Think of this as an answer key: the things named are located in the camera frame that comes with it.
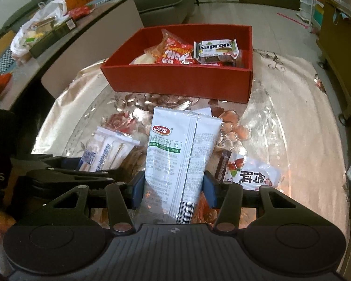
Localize white snack packet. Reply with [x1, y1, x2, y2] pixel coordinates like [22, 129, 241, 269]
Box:
[144, 106, 223, 224]

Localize wooden cabinet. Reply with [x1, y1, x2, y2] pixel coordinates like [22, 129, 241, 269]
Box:
[316, 0, 351, 164]

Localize brown coffee table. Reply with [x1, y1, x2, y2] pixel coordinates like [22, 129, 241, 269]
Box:
[0, 0, 145, 115]

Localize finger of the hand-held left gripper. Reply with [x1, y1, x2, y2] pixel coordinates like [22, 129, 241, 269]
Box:
[25, 167, 115, 189]
[10, 156, 84, 172]

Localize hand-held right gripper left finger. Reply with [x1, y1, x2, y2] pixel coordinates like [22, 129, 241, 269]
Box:
[44, 170, 146, 235]

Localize red cardboard box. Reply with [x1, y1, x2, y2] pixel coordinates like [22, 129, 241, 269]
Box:
[100, 25, 253, 104]

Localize white packet red fruit print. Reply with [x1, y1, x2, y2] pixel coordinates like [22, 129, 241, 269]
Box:
[216, 149, 283, 193]

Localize black flat box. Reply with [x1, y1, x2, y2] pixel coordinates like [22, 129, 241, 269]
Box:
[29, 19, 77, 59]

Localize small red snack packet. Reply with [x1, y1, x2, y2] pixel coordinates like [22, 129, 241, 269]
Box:
[68, 6, 91, 20]

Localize white plastic bag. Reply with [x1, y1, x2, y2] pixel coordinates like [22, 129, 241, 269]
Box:
[11, 0, 68, 56]

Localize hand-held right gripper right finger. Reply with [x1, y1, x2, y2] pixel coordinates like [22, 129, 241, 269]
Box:
[203, 170, 307, 235]

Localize dark brown snack packet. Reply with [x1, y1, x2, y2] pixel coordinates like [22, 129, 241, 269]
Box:
[197, 54, 243, 68]

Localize white brown wafer packet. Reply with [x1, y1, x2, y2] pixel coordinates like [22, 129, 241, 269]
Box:
[193, 39, 240, 58]

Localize stack of white containers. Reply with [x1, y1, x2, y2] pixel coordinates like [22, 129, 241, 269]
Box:
[297, 0, 313, 21]

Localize clear packet blue label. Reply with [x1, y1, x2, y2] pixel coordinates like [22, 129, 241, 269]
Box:
[77, 126, 141, 172]

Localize green storage drawers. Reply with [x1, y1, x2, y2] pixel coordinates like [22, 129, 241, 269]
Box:
[313, 3, 324, 27]

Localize orange packet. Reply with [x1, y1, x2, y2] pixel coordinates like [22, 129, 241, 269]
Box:
[0, 67, 12, 97]

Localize brown patterned packet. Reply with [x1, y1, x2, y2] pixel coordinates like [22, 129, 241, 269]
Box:
[121, 145, 148, 180]

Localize clear white bread packet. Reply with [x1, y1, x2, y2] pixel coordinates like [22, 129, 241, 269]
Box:
[129, 53, 157, 65]

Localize large red snack packet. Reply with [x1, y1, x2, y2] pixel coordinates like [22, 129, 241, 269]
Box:
[145, 29, 198, 65]

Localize pink fly swatter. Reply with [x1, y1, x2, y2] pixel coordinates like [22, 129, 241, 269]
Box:
[277, 12, 312, 31]

